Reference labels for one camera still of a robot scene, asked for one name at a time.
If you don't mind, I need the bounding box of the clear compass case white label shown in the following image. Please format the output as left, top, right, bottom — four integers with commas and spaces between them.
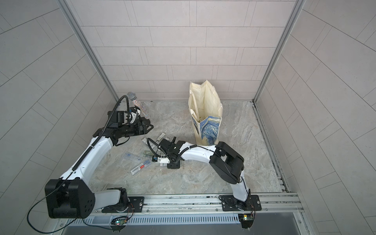
164, 136, 172, 142

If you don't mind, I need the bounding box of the clear compass case blue pen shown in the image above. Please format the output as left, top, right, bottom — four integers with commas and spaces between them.
124, 152, 143, 163

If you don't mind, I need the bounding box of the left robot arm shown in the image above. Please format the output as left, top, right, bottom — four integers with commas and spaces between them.
45, 110, 154, 219

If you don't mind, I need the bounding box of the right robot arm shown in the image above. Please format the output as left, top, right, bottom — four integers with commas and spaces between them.
157, 140, 250, 202

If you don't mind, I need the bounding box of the small clear compass case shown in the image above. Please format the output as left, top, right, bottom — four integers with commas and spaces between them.
157, 132, 166, 142

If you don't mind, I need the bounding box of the glitter microphone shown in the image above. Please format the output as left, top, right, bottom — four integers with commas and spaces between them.
127, 92, 150, 119

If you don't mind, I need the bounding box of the clear case red white label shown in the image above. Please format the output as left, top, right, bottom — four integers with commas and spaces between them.
131, 160, 152, 175

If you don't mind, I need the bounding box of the left controller board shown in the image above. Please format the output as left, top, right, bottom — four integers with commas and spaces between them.
110, 216, 129, 232

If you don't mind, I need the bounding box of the controller board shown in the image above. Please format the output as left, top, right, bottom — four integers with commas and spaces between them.
110, 216, 129, 232
238, 213, 255, 229

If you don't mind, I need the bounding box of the right controller board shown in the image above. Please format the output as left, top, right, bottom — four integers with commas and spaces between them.
238, 213, 255, 229

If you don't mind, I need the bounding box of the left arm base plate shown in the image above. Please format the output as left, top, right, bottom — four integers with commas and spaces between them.
101, 196, 145, 213

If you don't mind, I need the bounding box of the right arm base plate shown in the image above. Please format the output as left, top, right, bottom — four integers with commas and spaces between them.
218, 194, 262, 212

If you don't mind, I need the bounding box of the black cable left base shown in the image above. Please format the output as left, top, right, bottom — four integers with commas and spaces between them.
27, 176, 134, 235

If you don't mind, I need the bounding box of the aluminium mounting rail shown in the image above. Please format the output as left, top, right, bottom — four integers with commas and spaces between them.
58, 192, 303, 216

